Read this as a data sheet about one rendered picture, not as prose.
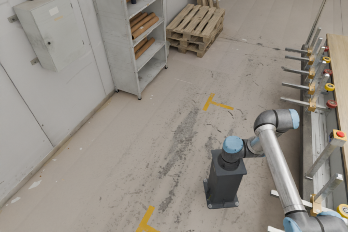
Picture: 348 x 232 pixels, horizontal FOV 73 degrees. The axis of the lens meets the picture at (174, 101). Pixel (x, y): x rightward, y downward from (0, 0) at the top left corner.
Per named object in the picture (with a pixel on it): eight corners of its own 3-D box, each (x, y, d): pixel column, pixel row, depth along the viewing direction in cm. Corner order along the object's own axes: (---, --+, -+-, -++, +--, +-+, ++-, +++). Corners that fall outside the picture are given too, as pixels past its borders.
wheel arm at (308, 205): (269, 196, 159) (271, 193, 156) (270, 191, 161) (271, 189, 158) (341, 220, 147) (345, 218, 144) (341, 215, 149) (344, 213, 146)
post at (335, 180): (304, 212, 162) (336, 177, 129) (304, 207, 165) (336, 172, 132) (310, 213, 161) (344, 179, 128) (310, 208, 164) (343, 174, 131)
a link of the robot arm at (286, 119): (239, 142, 200) (271, 103, 133) (259, 141, 200) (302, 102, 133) (242, 160, 193) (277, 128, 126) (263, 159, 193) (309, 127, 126)
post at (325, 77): (304, 113, 229) (325, 74, 196) (304, 111, 231) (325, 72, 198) (308, 114, 228) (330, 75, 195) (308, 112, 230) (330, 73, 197)
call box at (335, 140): (328, 144, 147) (334, 136, 142) (328, 136, 152) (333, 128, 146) (341, 148, 145) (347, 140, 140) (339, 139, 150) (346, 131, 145)
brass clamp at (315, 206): (309, 215, 150) (312, 212, 147) (308, 196, 159) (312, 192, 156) (319, 218, 148) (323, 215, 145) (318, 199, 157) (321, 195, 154)
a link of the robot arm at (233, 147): (219, 147, 200) (221, 134, 188) (239, 146, 201) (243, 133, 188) (222, 162, 189) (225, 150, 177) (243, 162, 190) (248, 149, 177)
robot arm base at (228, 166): (219, 172, 195) (221, 165, 188) (215, 152, 208) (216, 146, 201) (242, 170, 195) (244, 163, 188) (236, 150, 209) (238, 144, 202)
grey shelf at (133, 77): (115, 91, 361) (88, -15, 254) (145, 61, 420) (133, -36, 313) (140, 100, 347) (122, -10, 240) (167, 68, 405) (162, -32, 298)
